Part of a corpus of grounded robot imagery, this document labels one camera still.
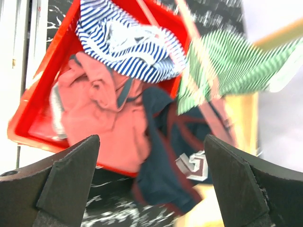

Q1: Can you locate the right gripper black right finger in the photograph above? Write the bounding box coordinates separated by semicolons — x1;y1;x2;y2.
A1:
205;135;303;227

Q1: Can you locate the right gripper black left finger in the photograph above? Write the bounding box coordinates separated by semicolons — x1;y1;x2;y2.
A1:
0;135;100;227

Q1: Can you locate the navy maroon tank top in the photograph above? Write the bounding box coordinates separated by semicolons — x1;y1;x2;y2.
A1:
133;87;212;215

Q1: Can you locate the pink wire hanger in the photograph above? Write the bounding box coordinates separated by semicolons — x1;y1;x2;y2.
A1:
136;0;237;147

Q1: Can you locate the red tank top grey trim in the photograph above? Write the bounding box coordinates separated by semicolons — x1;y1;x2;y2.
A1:
57;52;150;174

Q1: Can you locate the green white striped tank top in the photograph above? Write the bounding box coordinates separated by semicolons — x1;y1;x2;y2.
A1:
177;30;303;114

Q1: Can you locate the blue white striped tank top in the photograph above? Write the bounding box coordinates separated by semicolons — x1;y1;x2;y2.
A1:
76;0;187;83

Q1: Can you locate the wooden clothes rack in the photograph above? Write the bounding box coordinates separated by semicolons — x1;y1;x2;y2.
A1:
174;18;303;227

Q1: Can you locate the red plastic tray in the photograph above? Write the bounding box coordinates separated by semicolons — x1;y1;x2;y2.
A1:
8;0;187;176

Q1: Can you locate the aluminium frame rail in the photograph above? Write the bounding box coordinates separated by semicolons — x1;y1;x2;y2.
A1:
0;0;49;172

